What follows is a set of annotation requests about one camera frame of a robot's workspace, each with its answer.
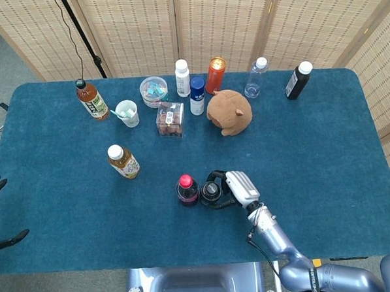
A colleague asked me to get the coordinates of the black short bottle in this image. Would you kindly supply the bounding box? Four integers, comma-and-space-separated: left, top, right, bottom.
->
199, 179, 226, 207

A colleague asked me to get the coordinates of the clear box of chocolate cookies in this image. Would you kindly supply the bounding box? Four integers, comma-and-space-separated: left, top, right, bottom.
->
155, 100, 186, 140

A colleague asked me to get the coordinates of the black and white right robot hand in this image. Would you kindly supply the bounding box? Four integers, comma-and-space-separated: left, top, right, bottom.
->
199, 167, 262, 212

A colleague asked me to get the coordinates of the round clear plastic candy tub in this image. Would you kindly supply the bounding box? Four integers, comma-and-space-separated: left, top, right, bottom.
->
138, 75, 169, 110

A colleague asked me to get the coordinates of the dark bottle with white cap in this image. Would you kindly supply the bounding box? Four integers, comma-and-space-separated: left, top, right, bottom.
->
284, 60, 315, 101

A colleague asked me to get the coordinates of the empty clear water bottle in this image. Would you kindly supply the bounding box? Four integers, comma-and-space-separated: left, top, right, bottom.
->
242, 56, 270, 99

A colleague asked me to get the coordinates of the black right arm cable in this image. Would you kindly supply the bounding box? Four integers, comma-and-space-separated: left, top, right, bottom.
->
246, 226, 283, 281

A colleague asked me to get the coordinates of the white bottle with blue cap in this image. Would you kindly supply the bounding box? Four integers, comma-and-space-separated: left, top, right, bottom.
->
188, 76, 208, 116

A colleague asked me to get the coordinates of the red cap cola bottle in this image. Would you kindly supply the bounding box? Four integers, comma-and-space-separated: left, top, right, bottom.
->
175, 173, 201, 208

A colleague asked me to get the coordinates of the orange can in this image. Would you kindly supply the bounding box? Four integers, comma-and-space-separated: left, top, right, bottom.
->
203, 56, 228, 96

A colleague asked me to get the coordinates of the black tripod pole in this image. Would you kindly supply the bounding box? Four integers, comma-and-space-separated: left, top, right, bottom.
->
59, 0, 109, 81

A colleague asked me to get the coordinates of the blue table cloth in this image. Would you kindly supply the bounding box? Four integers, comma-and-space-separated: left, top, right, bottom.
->
0, 63, 390, 277

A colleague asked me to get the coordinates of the white paper cup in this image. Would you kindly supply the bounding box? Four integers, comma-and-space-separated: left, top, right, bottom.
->
114, 99, 140, 129

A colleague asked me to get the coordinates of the thin black hanging cable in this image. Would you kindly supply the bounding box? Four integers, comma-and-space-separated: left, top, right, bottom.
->
53, 0, 85, 82

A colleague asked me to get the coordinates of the brown capybara plush toy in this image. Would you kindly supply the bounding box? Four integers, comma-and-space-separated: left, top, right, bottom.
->
205, 88, 254, 138

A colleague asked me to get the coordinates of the black cap green label tea bottle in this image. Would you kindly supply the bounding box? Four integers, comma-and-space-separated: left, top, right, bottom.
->
74, 77, 111, 123

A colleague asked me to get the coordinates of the white cap yellow juice bottle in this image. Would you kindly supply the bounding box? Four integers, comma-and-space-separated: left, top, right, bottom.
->
106, 143, 141, 181

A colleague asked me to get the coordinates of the bamboo folding screen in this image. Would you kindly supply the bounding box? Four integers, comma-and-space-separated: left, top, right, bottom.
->
0, 0, 390, 229

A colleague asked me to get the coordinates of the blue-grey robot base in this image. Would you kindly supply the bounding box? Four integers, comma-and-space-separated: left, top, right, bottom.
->
114, 260, 282, 292

